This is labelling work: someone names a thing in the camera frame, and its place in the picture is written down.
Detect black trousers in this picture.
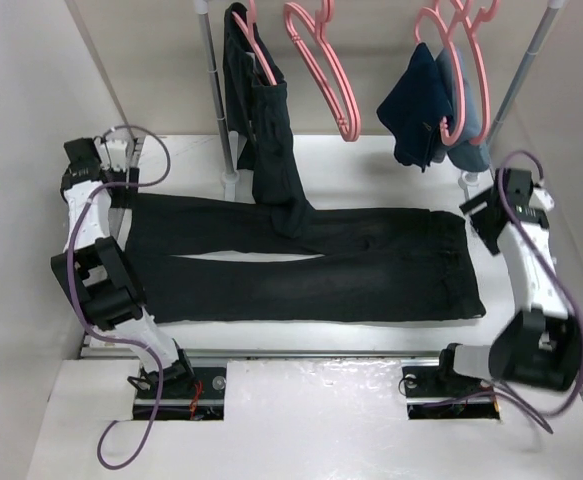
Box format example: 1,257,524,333
222,2,314,238
125,194,486,323

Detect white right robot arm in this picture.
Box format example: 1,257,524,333
433,168,583,394

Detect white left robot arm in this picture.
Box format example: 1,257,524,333
50,138,197,398

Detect light blue jeans on hanger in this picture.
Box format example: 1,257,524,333
433,49,491,173

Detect navy blue trousers on hanger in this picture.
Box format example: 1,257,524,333
376,43,453,170

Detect pink hanger holding blue jeans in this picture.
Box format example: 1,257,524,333
441,0,500,146

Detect black trousers on hanger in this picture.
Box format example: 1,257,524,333
222,2,314,238

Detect pink hanger holding black trousers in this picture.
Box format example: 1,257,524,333
232,0,277,86

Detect empty pink hanger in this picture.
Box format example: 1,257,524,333
283,0,363,142

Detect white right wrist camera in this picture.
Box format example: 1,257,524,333
529,186,555,212

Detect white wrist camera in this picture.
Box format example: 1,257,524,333
96,138,133,171
529,186,555,212

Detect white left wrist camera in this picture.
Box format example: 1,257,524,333
96,138,133,171

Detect grey clothes rack frame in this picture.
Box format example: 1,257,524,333
192,1,568,201

